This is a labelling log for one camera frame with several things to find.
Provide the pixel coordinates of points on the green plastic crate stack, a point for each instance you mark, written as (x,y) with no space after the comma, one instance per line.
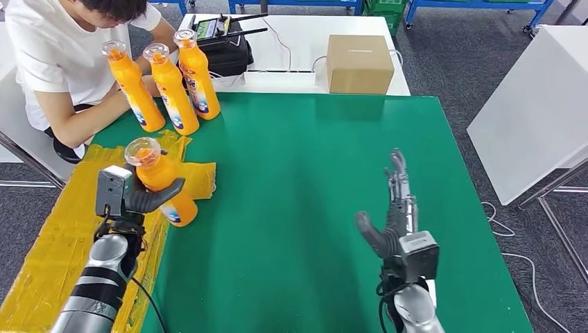
(385,8)

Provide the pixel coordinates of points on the black bag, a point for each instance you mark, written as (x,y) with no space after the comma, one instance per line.
(232,57)

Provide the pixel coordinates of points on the black stool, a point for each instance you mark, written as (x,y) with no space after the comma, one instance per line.
(66,154)

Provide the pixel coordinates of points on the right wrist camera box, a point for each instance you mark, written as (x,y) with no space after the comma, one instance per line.
(420,257)

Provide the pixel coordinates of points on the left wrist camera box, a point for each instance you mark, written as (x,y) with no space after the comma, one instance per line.
(112,190)

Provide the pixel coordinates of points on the white desk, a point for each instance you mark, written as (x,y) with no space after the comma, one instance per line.
(312,30)

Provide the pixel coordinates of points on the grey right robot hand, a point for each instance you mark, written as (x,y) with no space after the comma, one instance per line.
(397,216)

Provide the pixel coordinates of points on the black remote controller with antennas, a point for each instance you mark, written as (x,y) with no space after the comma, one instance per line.
(212,27)

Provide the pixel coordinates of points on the person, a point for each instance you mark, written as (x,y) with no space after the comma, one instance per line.
(55,55)

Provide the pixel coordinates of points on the orange detergent bottle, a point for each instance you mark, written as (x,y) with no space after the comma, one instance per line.
(200,85)
(174,99)
(138,94)
(158,172)

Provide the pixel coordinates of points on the brown cardboard box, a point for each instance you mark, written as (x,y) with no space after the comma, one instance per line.
(360,65)

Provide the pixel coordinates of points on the white table metal legs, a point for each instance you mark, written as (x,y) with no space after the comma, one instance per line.
(528,115)
(18,151)

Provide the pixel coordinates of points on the blue shelf rack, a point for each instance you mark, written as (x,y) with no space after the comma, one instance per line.
(183,6)
(477,5)
(298,3)

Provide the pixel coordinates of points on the yellow taped cardboard sheet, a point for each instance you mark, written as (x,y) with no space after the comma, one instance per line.
(50,248)

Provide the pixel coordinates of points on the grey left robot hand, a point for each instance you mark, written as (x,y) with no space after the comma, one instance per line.
(149,197)

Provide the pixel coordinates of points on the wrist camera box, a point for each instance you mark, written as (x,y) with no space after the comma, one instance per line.
(420,257)
(112,190)

